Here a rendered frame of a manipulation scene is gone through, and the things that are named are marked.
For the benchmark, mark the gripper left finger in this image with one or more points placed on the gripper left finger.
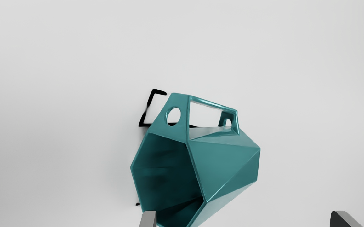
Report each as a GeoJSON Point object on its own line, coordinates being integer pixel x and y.
{"type": "Point", "coordinates": [148, 219]}

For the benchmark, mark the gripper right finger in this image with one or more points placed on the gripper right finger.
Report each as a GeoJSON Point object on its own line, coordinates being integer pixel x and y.
{"type": "Point", "coordinates": [342, 220]}

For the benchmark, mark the teal faceted mug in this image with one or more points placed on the teal faceted mug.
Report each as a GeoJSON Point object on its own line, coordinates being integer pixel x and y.
{"type": "Point", "coordinates": [219, 164]}

